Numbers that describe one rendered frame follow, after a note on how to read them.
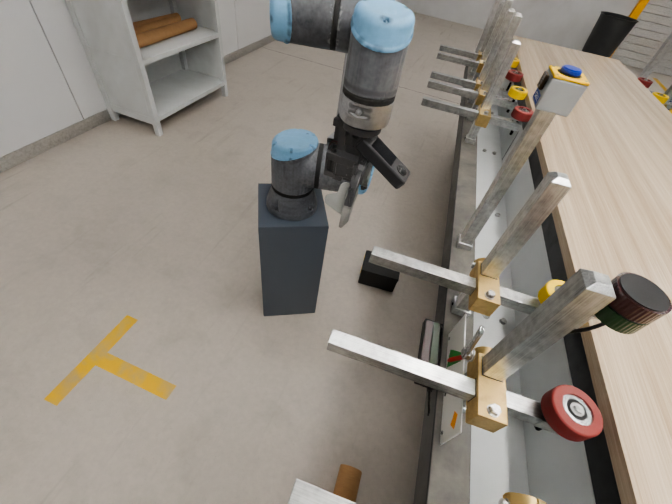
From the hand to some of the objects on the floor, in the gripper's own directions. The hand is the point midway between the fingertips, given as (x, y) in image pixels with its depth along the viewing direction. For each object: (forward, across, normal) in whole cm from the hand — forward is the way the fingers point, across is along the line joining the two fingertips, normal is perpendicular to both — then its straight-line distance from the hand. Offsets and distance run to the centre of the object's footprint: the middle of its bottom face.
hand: (354, 208), depth 73 cm
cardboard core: (+94, +44, +26) cm, 107 cm away
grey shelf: (+94, -160, -203) cm, 275 cm away
